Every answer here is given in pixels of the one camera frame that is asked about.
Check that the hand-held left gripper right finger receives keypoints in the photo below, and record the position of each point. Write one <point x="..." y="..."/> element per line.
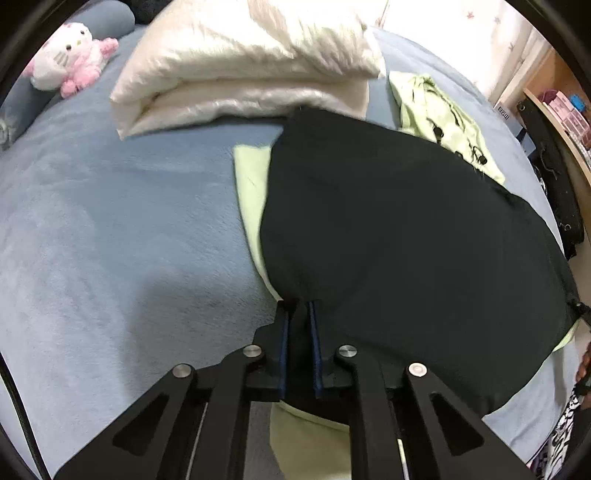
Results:
<point x="316" y="355"/>

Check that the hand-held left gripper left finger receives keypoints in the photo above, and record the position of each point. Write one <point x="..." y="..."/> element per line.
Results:
<point x="283" y="355"/>

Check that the green and black jacket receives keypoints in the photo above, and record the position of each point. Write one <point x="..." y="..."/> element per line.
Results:
<point x="392" y="230"/>

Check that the person's right forearm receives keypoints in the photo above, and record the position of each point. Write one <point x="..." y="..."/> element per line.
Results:
<point x="584" y="360"/>

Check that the black white pink patterned clothing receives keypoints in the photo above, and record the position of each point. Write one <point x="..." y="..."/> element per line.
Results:
<point x="561" y="434"/>

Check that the cream puffer jacket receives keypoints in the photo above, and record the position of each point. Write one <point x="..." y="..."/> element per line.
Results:
<point x="240" y="69"/>

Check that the black bag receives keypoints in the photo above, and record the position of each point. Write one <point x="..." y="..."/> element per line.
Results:
<point x="561" y="184"/>

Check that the white blue box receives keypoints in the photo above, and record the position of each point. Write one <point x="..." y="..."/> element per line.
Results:
<point x="508" y="117"/>

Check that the pink storage boxes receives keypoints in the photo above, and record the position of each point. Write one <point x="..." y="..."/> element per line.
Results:
<point x="570" y="117"/>

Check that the floral white curtain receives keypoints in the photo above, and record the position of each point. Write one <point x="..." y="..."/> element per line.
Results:
<point x="461" y="37"/>

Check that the wooden shelf unit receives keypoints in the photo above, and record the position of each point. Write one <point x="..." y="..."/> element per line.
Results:
<point x="554" y="78"/>

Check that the black fluffy cloth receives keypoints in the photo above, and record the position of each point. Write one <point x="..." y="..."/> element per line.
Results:
<point x="147" y="9"/>

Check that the pink white plush cat toy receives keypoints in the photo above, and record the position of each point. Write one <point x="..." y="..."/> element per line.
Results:
<point x="69" y="50"/>

